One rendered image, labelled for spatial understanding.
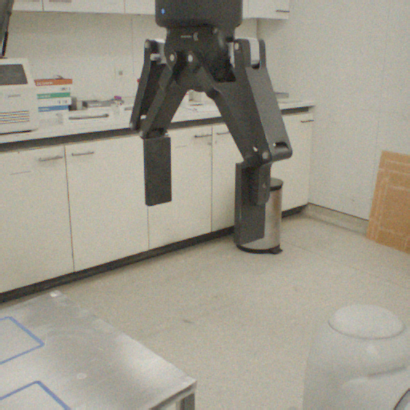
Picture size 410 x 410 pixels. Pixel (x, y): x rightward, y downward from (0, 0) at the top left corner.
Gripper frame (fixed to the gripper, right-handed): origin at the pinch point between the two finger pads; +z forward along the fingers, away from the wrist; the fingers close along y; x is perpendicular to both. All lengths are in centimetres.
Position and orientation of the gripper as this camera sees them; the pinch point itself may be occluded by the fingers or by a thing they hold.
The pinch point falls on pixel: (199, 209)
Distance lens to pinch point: 49.4
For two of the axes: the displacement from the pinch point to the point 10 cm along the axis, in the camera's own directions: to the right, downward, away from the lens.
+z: 0.0, 9.6, 2.9
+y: -6.3, -2.2, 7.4
